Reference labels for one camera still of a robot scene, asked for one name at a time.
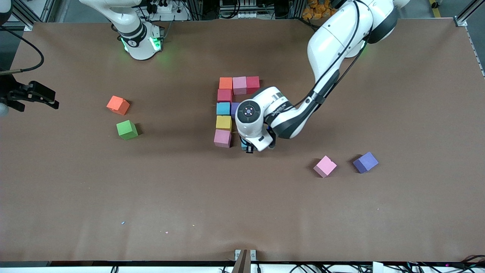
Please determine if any pink foam cube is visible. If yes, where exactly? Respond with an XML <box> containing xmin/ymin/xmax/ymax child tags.
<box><xmin>232</xmin><ymin>76</ymin><xmax>247</xmax><ymax>95</ymax></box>
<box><xmin>313</xmin><ymin>155</ymin><xmax>338</xmax><ymax>179</ymax></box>
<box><xmin>214</xmin><ymin>129</ymin><xmax>232</xmax><ymax>148</ymax></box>

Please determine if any paper table cover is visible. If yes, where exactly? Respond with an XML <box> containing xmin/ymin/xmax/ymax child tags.
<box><xmin>0</xmin><ymin>19</ymin><xmax>485</xmax><ymax>263</ymax></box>

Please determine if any green foam cube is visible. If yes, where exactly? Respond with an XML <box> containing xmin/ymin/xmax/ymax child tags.
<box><xmin>116</xmin><ymin>120</ymin><xmax>139</xmax><ymax>141</ymax></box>

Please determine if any white equipment box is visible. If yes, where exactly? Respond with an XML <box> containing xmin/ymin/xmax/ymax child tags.
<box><xmin>219</xmin><ymin>0</ymin><xmax>262</xmax><ymax>19</ymax></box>

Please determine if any white power strip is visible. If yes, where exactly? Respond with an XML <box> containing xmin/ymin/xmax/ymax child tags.
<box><xmin>146</xmin><ymin>0</ymin><xmax>190</xmax><ymax>21</ymax></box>

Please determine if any pile of orange objects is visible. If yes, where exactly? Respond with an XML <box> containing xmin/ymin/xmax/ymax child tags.
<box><xmin>302</xmin><ymin>0</ymin><xmax>340</xmax><ymax>20</ymax></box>

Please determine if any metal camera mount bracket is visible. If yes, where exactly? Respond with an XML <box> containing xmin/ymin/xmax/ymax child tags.
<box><xmin>234</xmin><ymin>249</ymin><xmax>257</xmax><ymax>273</ymax></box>

